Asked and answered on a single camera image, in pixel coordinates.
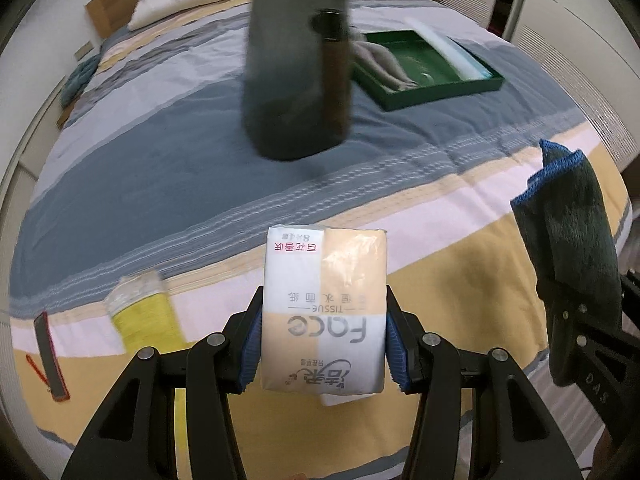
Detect red phone strap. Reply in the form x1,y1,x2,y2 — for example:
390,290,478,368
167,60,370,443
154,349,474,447
25,354,51,393

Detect phone in red case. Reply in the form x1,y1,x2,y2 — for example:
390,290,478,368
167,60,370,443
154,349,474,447
32,311,69,402

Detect grey socks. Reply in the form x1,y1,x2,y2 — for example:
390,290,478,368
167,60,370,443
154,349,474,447
352,40,418,92

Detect dark green towel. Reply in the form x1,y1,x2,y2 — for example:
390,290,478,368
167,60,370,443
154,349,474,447
510,139,623,387

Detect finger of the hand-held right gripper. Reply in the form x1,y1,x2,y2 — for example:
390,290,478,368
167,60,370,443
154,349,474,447
547,277,640,456
622,271,640,328

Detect dark grey glass pitcher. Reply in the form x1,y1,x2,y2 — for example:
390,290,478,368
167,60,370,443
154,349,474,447
241,0,357,162

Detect beige white tissue pack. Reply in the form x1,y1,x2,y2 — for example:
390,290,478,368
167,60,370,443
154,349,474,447
261,225,390,396

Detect striped duvet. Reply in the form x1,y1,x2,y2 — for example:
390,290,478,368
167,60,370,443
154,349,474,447
10,0,633,480

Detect white wardrobe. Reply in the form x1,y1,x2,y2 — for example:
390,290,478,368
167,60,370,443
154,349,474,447
415,0,640,171

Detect translucent plastic roll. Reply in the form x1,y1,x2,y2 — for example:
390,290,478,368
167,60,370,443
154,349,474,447
404,16,493,81

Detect green tray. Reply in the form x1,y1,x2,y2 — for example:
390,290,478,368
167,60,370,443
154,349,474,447
350,29,506,113

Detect white louvered wall cabinet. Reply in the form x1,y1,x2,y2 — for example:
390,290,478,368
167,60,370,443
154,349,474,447
0,75,68,241

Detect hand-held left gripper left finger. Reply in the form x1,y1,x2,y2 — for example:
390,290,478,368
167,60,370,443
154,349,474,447
60,285,265,480

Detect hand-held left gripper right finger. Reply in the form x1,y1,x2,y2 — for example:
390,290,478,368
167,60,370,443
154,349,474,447
384,284,586,480

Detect yellow towel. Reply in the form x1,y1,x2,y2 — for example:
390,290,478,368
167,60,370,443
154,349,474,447
104,270,182,356

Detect blue cloth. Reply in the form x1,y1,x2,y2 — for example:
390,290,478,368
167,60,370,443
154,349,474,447
60,55,101,108

